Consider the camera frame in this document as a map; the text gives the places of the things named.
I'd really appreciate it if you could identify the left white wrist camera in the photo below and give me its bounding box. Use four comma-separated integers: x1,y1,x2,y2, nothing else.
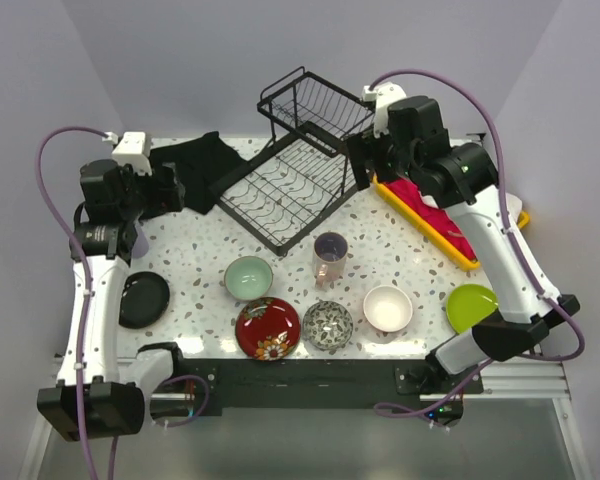
112,131,152,176

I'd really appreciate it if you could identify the white towel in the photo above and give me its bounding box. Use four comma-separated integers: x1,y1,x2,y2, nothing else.
419,193,523,222

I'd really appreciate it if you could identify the leaf patterned bowl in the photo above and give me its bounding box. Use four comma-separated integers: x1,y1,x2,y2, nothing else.
302,300,354,352

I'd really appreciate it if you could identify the black wire dish rack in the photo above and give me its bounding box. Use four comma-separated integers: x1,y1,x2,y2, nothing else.
211,67,373,257

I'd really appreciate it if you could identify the lavender plastic cup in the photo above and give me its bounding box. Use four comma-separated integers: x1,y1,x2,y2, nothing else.
131,225,149,259

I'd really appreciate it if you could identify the magenta cloth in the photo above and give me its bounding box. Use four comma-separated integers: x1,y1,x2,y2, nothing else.
385,179,476,261

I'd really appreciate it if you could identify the yellow plastic tray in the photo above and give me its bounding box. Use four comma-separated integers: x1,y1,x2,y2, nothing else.
371,172,531,273

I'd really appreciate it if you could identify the pink marbled mug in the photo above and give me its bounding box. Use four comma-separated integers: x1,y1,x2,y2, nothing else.
312,232,349,288

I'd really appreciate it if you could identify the lime green plate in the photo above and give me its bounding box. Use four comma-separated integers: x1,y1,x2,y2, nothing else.
446,284,498,334

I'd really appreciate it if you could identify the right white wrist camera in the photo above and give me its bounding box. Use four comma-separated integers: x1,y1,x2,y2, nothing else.
361,82,407,138

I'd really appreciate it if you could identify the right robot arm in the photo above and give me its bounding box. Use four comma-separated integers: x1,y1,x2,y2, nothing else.
347,93,580,393

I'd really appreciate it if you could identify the white pink bowl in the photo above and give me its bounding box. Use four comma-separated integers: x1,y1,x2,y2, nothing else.
363,285,414,333

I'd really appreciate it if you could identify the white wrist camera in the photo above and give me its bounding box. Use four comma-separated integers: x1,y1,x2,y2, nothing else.
361,82,407,138
112,131,152,176

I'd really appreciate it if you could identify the red floral plate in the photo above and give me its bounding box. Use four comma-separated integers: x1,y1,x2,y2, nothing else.
235,297,301,361

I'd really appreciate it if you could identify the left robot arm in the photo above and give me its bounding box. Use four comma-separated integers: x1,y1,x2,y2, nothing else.
37,159,187,442

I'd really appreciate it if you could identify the celadon green bowl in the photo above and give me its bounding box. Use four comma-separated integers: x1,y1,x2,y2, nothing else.
224,256,273,302

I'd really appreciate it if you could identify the black cloth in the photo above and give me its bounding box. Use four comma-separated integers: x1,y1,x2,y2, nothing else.
150,131,247,215

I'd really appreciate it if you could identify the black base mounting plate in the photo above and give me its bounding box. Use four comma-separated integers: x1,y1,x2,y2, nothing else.
157,359,483,416

